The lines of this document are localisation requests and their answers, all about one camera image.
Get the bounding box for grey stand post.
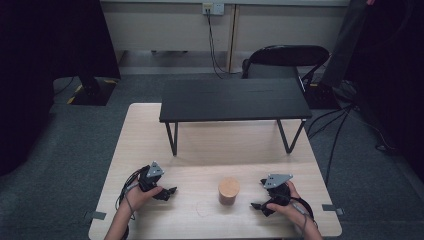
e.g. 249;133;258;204
321;0;368;89

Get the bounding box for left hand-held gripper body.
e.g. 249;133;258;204
137;161;166;194

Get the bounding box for white wall outlet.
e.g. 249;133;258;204
202;2;226;16

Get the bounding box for right hand-held gripper cable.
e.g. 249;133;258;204
289;196;317;235

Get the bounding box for thin black floor cable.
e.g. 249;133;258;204
53;76;76;96

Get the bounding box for person's right hand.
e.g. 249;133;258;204
266;180;312;228

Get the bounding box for black folding chair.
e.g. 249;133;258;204
241;44;331;94

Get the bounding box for wooden cylinder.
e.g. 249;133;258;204
217;176;241;206

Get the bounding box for black curtain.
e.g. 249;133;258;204
344;0;424;184
0;0;122;178

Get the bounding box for black floor cable bundle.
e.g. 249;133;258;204
306;104;355;186

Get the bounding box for left hand-held gripper cable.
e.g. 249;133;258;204
115;165;148;222

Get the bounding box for black wall outlet cable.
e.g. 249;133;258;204
206;9;243;80

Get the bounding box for grey tape strip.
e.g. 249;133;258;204
321;203;345;216
83;210;108;221

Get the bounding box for black stand base yellow stripes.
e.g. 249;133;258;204
66;77;119;107

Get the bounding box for hand-held gripper cable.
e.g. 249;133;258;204
115;165;148;222
289;196;317;235

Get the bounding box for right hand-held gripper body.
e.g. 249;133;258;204
259;173;295;207

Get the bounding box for person's left hand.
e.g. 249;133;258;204
123;186;165;213

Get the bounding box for black shelf with metal legs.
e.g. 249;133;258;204
158;78;313;157

